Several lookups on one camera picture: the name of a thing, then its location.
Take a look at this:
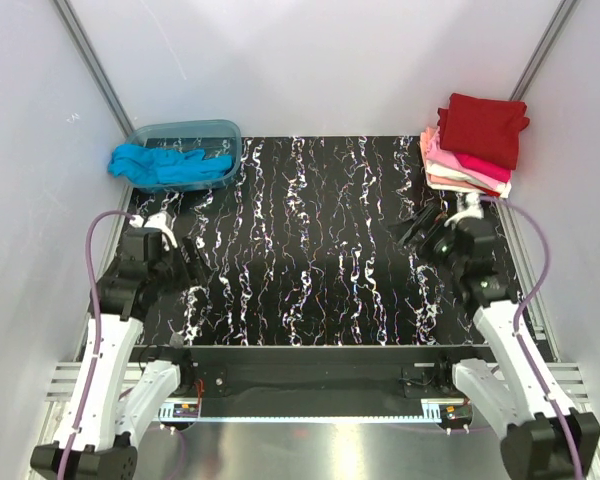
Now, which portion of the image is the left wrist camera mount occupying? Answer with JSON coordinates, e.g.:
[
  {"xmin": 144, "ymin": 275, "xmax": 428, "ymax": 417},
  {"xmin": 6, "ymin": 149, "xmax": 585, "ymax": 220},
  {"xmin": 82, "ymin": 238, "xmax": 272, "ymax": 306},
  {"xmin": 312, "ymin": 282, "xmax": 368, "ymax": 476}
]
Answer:
[{"xmin": 129, "ymin": 211, "xmax": 178, "ymax": 251}]

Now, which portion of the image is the folded salmon t shirt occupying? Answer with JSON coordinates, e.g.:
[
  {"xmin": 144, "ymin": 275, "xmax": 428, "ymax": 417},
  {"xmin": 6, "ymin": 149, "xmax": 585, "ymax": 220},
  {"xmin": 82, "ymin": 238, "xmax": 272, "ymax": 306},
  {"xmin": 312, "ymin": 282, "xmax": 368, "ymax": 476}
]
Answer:
[{"xmin": 419, "ymin": 127, "xmax": 479, "ymax": 193}]

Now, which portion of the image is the aluminium frame post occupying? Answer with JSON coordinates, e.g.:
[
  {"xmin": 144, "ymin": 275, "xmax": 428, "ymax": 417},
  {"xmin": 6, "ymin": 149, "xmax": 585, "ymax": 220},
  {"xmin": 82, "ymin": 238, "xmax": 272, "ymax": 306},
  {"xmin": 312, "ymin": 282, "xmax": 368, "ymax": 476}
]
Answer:
[
  {"xmin": 51, "ymin": 0, "xmax": 134, "ymax": 137},
  {"xmin": 509, "ymin": 0, "xmax": 581, "ymax": 101}
]

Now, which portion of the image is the folded red t shirt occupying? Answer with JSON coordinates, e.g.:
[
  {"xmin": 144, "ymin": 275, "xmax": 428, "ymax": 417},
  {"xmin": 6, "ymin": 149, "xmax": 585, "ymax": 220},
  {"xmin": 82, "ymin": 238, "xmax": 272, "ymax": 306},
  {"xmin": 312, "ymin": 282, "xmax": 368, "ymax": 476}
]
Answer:
[{"xmin": 474, "ymin": 185, "xmax": 501, "ymax": 198}]

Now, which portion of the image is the folded magenta t shirt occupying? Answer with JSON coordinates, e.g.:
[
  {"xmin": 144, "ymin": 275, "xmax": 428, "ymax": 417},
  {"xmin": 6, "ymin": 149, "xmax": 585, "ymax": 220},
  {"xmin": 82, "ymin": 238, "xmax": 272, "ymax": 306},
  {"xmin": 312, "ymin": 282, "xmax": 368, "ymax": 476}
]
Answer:
[{"xmin": 455, "ymin": 153, "xmax": 512, "ymax": 183}]

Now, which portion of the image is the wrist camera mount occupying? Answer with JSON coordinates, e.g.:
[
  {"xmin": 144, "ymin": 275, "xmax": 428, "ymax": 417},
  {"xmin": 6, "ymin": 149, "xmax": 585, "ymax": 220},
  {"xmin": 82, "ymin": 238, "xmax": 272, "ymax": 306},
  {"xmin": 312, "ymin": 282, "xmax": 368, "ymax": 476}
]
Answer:
[
  {"xmin": 444, "ymin": 193, "xmax": 484, "ymax": 227},
  {"xmin": 129, "ymin": 211, "xmax": 178, "ymax": 251}
]

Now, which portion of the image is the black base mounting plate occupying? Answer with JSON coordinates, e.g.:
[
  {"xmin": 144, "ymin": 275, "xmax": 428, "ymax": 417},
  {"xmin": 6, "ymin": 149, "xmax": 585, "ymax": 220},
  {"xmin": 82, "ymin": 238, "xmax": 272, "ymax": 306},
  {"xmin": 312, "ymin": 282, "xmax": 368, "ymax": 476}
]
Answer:
[{"xmin": 137, "ymin": 344, "xmax": 496, "ymax": 419}]

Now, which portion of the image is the aluminium front rail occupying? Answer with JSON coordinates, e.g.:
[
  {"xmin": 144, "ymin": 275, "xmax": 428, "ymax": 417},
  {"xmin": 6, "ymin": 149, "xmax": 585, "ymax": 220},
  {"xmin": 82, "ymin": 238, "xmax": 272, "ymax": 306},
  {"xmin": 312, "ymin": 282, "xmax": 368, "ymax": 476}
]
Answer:
[{"xmin": 45, "ymin": 362, "xmax": 589, "ymax": 403}]

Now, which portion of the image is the clear blue plastic bin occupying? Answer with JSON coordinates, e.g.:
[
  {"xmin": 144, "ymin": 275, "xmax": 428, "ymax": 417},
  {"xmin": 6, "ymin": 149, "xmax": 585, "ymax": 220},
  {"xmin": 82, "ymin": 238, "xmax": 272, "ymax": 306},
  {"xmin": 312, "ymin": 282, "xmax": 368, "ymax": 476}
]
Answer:
[{"xmin": 124, "ymin": 120, "xmax": 242, "ymax": 193}]

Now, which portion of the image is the left aluminium frame post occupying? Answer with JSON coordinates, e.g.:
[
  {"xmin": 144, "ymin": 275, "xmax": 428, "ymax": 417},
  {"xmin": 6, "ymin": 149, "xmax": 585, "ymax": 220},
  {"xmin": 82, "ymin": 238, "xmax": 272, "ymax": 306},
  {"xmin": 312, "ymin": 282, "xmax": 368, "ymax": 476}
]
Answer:
[{"xmin": 51, "ymin": 0, "xmax": 134, "ymax": 137}]

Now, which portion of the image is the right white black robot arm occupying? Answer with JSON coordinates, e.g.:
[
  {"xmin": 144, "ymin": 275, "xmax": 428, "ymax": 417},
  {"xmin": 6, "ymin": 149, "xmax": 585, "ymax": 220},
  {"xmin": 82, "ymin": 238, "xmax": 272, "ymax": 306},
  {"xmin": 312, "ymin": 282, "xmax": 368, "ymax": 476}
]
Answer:
[{"xmin": 389, "ymin": 200, "xmax": 600, "ymax": 479}]

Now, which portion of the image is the folded white t shirt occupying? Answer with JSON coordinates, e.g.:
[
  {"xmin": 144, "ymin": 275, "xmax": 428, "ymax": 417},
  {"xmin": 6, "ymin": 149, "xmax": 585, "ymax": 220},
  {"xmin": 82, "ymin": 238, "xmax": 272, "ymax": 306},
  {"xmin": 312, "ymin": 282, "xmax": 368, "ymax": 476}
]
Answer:
[{"xmin": 425, "ymin": 164, "xmax": 511, "ymax": 198}]

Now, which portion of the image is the black marble pattern mat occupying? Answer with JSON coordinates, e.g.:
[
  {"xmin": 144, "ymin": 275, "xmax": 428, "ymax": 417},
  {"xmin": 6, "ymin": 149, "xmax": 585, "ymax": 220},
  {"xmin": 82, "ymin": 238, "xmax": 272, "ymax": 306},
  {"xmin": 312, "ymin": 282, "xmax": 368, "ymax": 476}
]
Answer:
[{"xmin": 128, "ymin": 136, "xmax": 481, "ymax": 346}]

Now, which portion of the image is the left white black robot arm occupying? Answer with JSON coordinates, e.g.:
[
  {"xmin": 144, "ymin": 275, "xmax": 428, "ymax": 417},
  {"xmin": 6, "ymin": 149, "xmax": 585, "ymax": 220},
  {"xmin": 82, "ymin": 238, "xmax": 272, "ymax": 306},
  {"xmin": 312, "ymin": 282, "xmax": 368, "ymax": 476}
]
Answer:
[{"xmin": 30, "ymin": 222, "xmax": 205, "ymax": 479}]

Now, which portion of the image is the blue t shirt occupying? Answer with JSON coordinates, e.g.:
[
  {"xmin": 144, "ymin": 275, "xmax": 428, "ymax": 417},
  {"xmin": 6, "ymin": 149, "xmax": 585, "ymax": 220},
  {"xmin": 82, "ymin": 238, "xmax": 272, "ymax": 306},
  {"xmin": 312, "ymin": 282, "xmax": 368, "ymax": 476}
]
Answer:
[{"xmin": 107, "ymin": 144, "xmax": 234, "ymax": 187}]

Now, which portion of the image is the right aluminium frame post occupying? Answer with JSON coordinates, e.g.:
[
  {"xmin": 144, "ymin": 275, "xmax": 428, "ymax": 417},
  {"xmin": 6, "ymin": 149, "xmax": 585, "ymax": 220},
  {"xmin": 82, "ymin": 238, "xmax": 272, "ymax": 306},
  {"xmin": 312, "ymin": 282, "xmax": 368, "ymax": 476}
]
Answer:
[{"xmin": 509, "ymin": 0, "xmax": 581, "ymax": 101}]

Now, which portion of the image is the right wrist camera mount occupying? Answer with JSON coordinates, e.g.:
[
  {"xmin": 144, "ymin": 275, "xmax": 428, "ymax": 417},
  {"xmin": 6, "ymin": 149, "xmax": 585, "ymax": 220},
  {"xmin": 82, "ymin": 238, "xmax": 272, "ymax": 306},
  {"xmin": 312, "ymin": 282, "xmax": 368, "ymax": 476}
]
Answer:
[{"xmin": 444, "ymin": 193, "xmax": 484, "ymax": 227}]

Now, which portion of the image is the folded light pink t shirt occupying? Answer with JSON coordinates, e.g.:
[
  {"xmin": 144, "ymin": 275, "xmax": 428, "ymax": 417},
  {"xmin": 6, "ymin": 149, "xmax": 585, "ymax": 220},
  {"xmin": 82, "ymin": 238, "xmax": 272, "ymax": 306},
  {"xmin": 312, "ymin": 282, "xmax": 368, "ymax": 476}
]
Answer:
[{"xmin": 427, "ymin": 127, "xmax": 487, "ymax": 181}]

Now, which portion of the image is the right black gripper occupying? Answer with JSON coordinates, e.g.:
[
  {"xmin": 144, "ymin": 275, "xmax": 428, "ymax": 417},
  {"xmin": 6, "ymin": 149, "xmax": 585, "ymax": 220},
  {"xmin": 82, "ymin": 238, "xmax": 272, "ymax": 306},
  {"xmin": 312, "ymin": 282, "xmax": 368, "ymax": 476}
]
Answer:
[{"xmin": 387, "ymin": 204, "xmax": 466, "ymax": 276}]

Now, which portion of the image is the dark red t shirt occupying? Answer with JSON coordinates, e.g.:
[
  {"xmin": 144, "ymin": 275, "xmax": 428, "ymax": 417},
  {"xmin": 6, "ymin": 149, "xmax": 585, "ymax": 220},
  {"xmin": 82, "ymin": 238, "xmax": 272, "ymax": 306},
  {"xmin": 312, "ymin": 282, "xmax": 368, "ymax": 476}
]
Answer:
[{"xmin": 437, "ymin": 93, "xmax": 530, "ymax": 170}]

